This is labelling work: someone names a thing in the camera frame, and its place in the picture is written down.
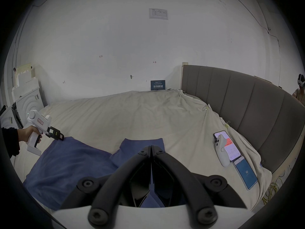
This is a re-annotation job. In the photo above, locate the bed with beige sheet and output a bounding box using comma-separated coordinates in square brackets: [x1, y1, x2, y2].
[10, 89, 273, 212]

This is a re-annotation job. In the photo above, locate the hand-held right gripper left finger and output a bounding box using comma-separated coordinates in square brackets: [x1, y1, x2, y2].
[60, 145, 153, 226]

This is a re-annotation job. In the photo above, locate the blue sign card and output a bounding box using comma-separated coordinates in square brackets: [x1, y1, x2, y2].
[151, 80, 166, 91]

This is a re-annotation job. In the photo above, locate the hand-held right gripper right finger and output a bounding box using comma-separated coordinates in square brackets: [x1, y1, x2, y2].
[152, 145, 247, 227]

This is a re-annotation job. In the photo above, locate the white paper wall notice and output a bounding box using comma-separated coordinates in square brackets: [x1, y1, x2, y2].
[149, 8, 169, 20]

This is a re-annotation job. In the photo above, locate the phone with red screen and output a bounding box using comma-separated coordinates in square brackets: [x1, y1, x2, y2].
[213, 130, 242, 162]

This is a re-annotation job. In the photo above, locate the yellow cable bundle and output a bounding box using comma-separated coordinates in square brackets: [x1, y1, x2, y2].
[262, 173, 287, 206]

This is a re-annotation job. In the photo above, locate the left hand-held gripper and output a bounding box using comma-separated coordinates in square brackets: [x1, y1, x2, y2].
[26, 110, 65, 156]

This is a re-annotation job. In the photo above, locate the person's left hand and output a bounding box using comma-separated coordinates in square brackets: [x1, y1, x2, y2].
[18, 125, 43, 143]

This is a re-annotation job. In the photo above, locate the dark blue shirt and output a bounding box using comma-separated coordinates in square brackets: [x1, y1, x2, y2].
[23, 135, 187, 211]

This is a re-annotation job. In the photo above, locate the white hand controller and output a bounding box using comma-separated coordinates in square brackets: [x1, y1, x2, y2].
[215, 135, 231, 168]

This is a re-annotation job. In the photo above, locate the phone with blue screen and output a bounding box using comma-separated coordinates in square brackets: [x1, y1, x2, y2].
[233, 156, 259, 191]

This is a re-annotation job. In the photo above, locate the grey padded headboard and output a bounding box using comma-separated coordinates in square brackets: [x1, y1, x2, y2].
[181, 65, 305, 174]

